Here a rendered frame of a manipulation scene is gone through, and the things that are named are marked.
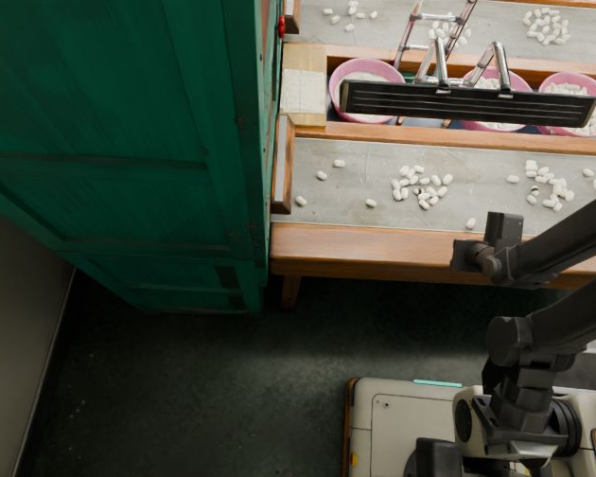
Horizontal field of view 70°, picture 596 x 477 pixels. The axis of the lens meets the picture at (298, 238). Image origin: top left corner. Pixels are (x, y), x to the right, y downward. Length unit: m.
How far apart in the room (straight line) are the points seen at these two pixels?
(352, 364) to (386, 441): 0.40
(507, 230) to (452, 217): 0.55
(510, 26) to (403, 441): 1.57
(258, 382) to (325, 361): 0.30
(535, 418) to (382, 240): 0.66
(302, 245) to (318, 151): 0.33
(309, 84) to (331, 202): 0.42
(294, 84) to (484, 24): 0.80
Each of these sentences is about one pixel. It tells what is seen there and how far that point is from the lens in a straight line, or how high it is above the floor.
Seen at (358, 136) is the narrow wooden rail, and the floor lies 0.76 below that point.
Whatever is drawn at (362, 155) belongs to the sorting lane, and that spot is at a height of 0.74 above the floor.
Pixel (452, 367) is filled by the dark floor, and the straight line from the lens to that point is 2.06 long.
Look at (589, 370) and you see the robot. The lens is 1.07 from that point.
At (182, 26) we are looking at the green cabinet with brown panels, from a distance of 0.48.
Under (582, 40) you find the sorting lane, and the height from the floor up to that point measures 0.74.
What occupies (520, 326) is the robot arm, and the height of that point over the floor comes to 1.29.
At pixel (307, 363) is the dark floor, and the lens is 1.91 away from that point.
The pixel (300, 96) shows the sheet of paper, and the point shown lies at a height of 0.78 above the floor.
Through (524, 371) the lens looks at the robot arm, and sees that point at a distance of 0.74.
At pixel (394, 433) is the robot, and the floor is 0.28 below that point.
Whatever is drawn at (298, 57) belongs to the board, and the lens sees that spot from 1.57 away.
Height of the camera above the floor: 1.90
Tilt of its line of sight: 69 degrees down
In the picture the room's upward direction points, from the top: 9 degrees clockwise
